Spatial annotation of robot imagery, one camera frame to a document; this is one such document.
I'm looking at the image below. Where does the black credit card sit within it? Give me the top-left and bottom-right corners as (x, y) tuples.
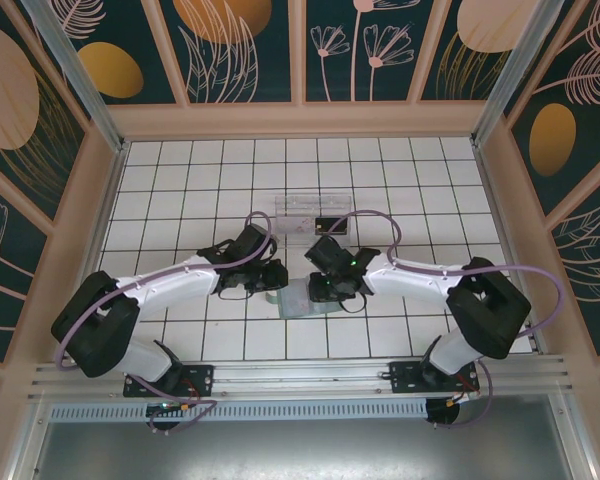
(313, 215), (350, 237)

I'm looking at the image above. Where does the white floral credit card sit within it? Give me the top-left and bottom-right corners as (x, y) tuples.
(278, 213), (315, 237)
(279, 292), (314, 319)

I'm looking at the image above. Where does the clear acrylic card stand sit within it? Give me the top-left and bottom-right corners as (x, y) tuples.
(271, 193), (355, 251)

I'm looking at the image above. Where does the grey metal sheet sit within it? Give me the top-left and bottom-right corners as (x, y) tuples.
(32, 417), (569, 480)

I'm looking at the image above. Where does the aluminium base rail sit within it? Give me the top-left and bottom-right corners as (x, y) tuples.
(27, 353), (574, 401)

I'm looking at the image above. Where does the slotted grey cable duct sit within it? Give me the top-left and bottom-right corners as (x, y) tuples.
(49, 399), (430, 422)

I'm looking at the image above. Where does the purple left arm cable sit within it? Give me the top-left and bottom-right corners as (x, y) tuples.
(53, 210), (216, 436)

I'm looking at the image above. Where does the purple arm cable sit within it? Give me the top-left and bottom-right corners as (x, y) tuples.
(324, 209), (566, 432)
(53, 210), (216, 436)

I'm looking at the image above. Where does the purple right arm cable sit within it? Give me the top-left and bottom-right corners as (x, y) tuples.
(324, 209), (566, 432)

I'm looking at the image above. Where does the aluminium corner post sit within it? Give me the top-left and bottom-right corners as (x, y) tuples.
(472, 0), (576, 147)
(22, 0), (130, 151)

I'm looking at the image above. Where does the aluminium frame rail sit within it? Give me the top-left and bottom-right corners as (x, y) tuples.
(549, 397), (596, 480)
(7, 399), (51, 480)

